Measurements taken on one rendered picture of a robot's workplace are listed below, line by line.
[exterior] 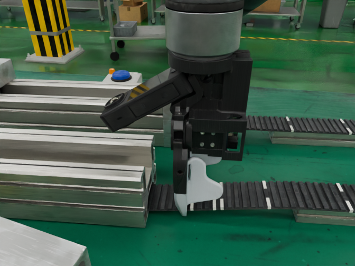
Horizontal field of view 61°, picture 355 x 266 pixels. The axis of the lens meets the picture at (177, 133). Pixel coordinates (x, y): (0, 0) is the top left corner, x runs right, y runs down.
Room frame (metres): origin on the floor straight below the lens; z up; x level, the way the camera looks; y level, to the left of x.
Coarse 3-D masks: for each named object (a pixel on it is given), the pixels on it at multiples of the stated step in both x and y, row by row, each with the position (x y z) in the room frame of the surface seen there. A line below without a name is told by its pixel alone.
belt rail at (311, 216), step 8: (296, 216) 0.28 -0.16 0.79; (304, 216) 0.28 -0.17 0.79; (312, 216) 0.28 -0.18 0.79; (320, 216) 0.28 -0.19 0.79; (328, 216) 0.28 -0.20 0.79; (336, 216) 0.28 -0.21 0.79; (344, 216) 0.28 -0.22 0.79; (352, 216) 0.28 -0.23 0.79; (336, 224) 0.27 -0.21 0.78; (344, 224) 0.27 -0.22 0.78; (352, 224) 0.27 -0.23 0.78
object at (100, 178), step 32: (0, 128) 0.39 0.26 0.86; (0, 160) 0.31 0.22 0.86; (32, 160) 0.31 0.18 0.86; (64, 160) 0.35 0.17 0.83; (96, 160) 0.35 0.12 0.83; (128, 160) 0.34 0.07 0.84; (0, 192) 0.29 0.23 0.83; (32, 192) 0.28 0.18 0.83; (64, 192) 0.28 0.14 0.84; (96, 192) 0.27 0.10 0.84; (128, 192) 0.27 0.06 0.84; (128, 224) 0.27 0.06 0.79
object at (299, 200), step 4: (292, 184) 0.32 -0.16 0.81; (296, 184) 0.32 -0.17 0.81; (300, 184) 0.32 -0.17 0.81; (292, 188) 0.31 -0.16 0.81; (296, 188) 0.31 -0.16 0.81; (300, 188) 0.31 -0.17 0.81; (304, 188) 0.31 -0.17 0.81; (296, 192) 0.30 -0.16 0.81; (300, 192) 0.30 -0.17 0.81; (304, 192) 0.30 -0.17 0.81; (296, 196) 0.29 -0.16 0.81; (300, 196) 0.29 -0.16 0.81; (304, 196) 0.29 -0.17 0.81; (308, 196) 0.29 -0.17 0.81; (296, 200) 0.29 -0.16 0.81; (300, 200) 0.28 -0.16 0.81; (304, 200) 0.29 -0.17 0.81; (308, 200) 0.28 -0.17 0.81; (296, 204) 0.28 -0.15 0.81; (300, 204) 0.28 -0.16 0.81; (304, 204) 0.28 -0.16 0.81; (308, 204) 0.28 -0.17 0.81; (300, 208) 0.27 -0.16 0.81; (304, 208) 0.27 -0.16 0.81; (308, 208) 0.27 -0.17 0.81; (312, 208) 0.27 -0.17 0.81
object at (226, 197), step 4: (224, 184) 0.33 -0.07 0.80; (228, 184) 0.33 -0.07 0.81; (224, 188) 0.32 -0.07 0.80; (228, 188) 0.32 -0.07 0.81; (224, 192) 0.31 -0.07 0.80; (228, 192) 0.31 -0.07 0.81; (224, 196) 0.31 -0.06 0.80; (228, 196) 0.30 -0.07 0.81; (232, 196) 0.30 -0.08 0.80; (220, 200) 0.30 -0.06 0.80; (224, 200) 0.30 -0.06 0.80; (228, 200) 0.29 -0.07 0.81; (232, 200) 0.30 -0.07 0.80; (220, 204) 0.29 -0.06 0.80; (224, 204) 0.29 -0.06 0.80; (228, 204) 0.29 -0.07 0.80; (232, 204) 0.29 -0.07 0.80; (220, 208) 0.28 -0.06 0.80; (224, 208) 0.28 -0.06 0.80; (228, 208) 0.28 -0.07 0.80; (232, 208) 0.28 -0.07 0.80
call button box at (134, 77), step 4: (132, 72) 0.68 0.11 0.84; (136, 72) 0.68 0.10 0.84; (108, 76) 0.66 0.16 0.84; (132, 76) 0.66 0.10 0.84; (136, 76) 0.66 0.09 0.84; (140, 76) 0.67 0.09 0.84; (104, 80) 0.64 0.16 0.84; (108, 80) 0.64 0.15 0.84; (112, 80) 0.63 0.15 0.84; (116, 80) 0.63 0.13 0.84; (120, 80) 0.63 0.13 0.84; (124, 80) 0.63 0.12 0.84; (128, 80) 0.63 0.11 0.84; (132, 80) 0.63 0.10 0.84; (136, 80) 0.64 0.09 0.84; (140, 80) 0.66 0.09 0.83
